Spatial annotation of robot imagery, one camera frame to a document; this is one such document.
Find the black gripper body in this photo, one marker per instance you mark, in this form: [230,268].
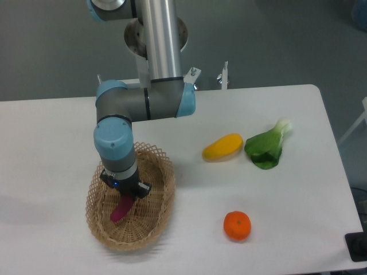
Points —
[125,186]

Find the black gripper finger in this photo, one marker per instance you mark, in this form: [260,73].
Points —
[107,179]
[139,190]

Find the purple sweet potato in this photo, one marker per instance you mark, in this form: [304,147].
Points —
[124,206]

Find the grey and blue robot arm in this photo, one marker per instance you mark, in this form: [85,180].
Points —
[163,94]

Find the woven wicker basket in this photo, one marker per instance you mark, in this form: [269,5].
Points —
[149,216]

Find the yellow mango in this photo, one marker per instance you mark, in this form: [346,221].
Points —
[223,149]

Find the orange mandarin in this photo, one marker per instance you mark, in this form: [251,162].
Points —
[237,225]

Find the green bok choy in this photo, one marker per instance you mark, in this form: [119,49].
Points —
[265,149]

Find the black box at table edge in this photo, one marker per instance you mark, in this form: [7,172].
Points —
[356,243]

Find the blue object top right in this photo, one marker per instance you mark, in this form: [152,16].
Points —
[359,14]

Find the white frame at right edge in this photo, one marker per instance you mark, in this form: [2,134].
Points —
[355,124]

